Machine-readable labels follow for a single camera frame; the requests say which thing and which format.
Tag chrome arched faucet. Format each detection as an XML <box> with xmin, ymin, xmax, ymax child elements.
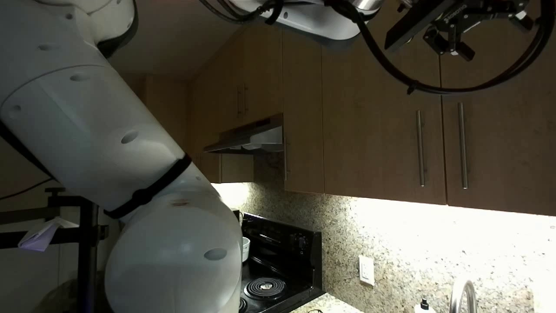
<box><xmin>448</xmin><ymin>277</ymin><xmax>479</xmax><ymax>313</ymax></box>

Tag metal bar door handle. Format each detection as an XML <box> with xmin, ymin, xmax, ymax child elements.
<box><xmin>457</xmin><ymin>101</ymin><xmax>470</xmax><ymax>193</ymax></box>
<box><xmin>415</xmin><ymin>110</ymin><xmax>427</xmax><ymax>190</ymax></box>

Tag round stove burner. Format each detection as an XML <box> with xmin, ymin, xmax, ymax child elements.
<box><xmin>241</xmin><ymin>277</ymin><xmax>288</xmax><ymax>301</ymax></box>

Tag wooden upper cabinets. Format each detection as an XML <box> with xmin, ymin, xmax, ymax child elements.
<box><xmin>0</xmin><ymin>0</ymin><xmax>556</xmax><ymax>176</ymax></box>

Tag thin black wire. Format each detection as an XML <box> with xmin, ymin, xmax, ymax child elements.
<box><xmin>0</xmin><ymin>176</ymin><xmax>53</xmax><ymax>202</ymax></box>

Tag stainless steel range hood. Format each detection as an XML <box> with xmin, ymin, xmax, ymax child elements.
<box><xmin>203</xmin><ymin>113</ymin><xmax>285</xmax><ymax>157</ymax></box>

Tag wooden cabinet door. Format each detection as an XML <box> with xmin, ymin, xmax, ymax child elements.
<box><xmin>241</xmin><ymin>25</ymin><xmax>285</xmax><ymax>127</ymax></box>
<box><xmin>319</xmin><ymin>28</ymin><xmax>448</xmax><ymax>205</ymax></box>
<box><xmin>191</xmin><ymin>45</ymin><xmax>246</xmax><ymax>152</ymax></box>
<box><xmin>281</xmin><ymin>25</ymin><xmax>326</xmax><ymax>197</ymax></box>
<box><xmin>439</xmin><ymin>0</ymin><xmax>556</xmax><ymax>216</ymax></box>

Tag white wall outlet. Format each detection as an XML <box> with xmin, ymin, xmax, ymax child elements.
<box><xmin>358</xmin><ymin>254</ymin><xmax>377</xmax><ymax>289</ymax></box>

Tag black camera stand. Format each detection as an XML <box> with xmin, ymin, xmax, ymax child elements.
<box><xmin>0</xmin><ymin>186</ymin><xmax>111</xmax><ymax>313</ymax></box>

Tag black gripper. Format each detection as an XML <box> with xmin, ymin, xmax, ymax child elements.
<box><xmin>422</xmin><ymin>0</ymin><xmax>535</xmax><ymax>65</ymax></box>

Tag white paper piece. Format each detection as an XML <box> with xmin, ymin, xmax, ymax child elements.
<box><xmin>15</xmin><ymin>216</ymin><xmax>80</xmax><ymax>254</ymax></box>

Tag black stove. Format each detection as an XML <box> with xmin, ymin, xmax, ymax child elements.
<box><xmin>232</xmin><ymin>211</ymin><xmax>323</xmax><ymax>313</ymax></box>

